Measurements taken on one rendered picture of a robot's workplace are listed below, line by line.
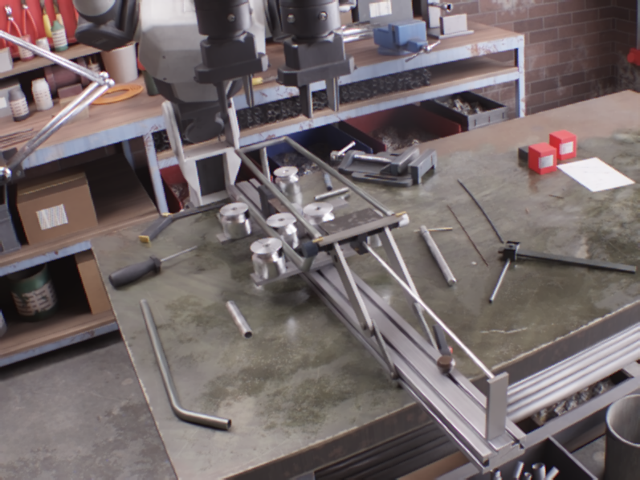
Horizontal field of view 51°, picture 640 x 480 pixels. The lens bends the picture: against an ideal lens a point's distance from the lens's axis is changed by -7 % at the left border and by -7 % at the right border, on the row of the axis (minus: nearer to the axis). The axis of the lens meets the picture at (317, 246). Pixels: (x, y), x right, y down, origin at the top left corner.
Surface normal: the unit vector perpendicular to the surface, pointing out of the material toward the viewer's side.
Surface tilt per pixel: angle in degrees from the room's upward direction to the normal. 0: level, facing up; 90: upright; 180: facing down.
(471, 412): 0
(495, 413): 90
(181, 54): 130
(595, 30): 90
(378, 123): 90
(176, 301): 0
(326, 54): 92
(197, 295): 0
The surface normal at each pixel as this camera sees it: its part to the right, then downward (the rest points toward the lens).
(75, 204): 0.36, 0.40
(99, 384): -0.11, -0.87
